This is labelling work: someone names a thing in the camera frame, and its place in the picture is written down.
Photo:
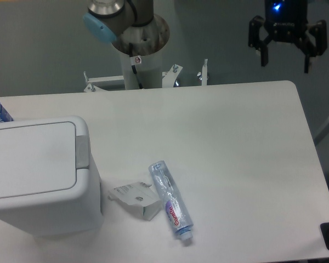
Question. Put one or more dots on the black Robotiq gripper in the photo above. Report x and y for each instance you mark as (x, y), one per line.
(286, 21)

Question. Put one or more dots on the white trash can with lid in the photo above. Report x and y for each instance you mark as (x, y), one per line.
(49, 182)

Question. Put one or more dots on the crushed clear plastic water bottle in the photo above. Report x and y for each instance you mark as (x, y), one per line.
(172, 201)

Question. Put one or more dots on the small white cardboard box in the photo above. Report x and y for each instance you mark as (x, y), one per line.
(138, 199)

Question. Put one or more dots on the white metal base frame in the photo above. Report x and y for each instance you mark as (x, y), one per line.
(170, 79)

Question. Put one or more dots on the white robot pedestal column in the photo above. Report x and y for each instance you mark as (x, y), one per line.
(140, 50)

